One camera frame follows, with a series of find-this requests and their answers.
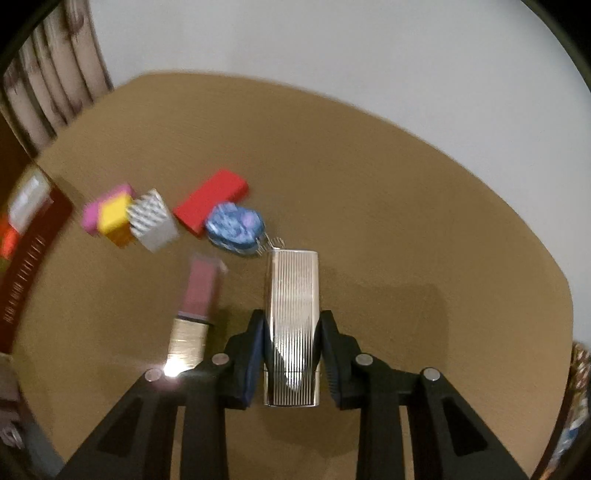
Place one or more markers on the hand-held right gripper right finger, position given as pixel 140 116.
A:
pixel 328 364

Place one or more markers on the beige patterned curtain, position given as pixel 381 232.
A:
pixel 55 78

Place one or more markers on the pink and yellow block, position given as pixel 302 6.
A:
pixel 110 214

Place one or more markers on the dark red printed box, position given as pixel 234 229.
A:
pixel 27 249

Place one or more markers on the pink lip gloss tube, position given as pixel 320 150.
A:
pixel 197 304

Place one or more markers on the silver ribbed rectangular case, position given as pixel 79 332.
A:
pixel 292 323

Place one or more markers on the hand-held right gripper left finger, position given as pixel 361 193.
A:
pixel 253 364

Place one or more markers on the silver diamond-patterned box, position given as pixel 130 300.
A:
pixel 151 220

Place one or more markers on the red rectangular block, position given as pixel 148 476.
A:
pixel 210 201

